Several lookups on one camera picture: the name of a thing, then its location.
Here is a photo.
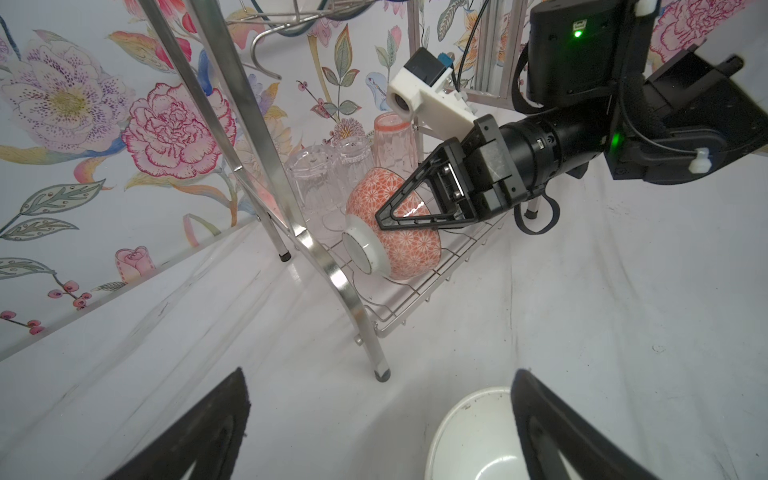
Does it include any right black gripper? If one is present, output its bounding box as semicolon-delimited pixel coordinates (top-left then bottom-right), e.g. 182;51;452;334
375;104;606;231

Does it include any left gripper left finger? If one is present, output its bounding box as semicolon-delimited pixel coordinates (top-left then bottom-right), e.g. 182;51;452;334
110;368;250;479

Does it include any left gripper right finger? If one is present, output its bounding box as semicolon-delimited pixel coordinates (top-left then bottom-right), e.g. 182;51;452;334
510;369;655;479

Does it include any orange white bowl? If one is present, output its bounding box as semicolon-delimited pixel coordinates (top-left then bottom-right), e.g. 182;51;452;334
424;386;577;480

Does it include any red patterned bowl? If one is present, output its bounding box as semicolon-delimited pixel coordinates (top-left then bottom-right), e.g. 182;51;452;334
342;167;442;281

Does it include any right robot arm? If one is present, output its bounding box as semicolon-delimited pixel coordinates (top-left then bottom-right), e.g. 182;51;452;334
375;1;767;231

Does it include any chrome two-tier dish rack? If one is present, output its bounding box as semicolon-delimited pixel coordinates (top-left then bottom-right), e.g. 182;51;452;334
139;1;505;383

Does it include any pink tinted glass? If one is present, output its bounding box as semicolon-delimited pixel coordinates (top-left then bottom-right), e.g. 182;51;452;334
373;112;418;179

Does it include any clear glass middle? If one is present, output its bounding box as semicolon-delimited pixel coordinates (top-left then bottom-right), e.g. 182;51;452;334
333;136;375;195

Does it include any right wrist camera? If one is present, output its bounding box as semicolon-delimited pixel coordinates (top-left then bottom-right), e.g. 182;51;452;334
386;47;477;140

